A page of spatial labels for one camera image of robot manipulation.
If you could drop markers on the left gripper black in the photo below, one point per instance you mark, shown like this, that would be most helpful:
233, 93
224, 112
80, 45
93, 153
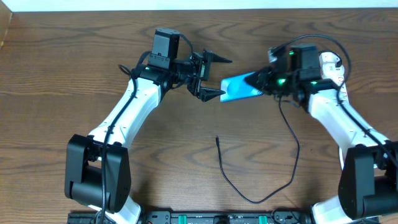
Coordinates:
201, 74

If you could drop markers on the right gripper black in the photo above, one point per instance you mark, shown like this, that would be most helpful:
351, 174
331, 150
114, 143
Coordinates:
263, 78

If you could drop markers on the blue Galaxy smartphone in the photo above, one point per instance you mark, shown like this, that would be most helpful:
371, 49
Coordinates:
235, 88

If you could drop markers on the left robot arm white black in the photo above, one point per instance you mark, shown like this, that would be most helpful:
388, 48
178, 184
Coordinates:
97, 172

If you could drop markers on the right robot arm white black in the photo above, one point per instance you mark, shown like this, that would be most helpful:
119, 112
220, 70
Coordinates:
316, 81

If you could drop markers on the white charger adapter plug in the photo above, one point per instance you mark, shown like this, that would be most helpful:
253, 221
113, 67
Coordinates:
330, 61

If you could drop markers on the white power strip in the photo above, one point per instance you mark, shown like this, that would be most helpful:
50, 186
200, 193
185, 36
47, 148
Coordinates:
338, 77

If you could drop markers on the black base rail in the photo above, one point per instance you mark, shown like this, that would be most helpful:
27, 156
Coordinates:
281, 217

